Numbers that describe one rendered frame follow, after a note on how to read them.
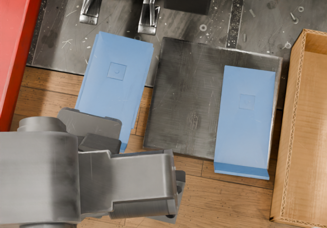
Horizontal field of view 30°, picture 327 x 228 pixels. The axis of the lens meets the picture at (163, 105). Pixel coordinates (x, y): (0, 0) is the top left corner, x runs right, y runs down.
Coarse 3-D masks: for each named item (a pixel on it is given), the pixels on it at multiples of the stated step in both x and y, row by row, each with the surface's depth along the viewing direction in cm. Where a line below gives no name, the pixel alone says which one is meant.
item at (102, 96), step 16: (96, 48) 77; (112, 48) 77; (128, 48) 77; (144, 48) 77; (96, 64) 76; (128, 64) 76; (144, 64) 76; (96, 80) 75; (112, 80) 75; (128, 80) 75; (96, 96) 74; (112, 96) 75; (128, 96) 75; (96, 112) 74; (112, 112) 74; (128, 112) 74; (128, 128) 73
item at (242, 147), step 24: (240, 72) 84; (264, 72) 84; (264, 96) 83; (240, 120) 82; (264, 120) 82; (216, 144) 81; (240, 144) 81; (264, 144) 81; (216, 168) 78; (240, 168) 79; (264, 168) 80
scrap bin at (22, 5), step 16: (0, 0) 88; (16, 0) 88; (32, 0) 83; (0, 16) 87; (16, 16) 87; (32, 16) 84; (0, 32) 86; (16, 32) 86; (32, 32) 86; (0, 48) 86; (16, 48) 80; (0, 64) 85; (16, 64) 81; (0, 80) 85; (16, 80) 82; (0, 96) 84; (16, 96) 83; (0, 112) 78; (0, 128) 79
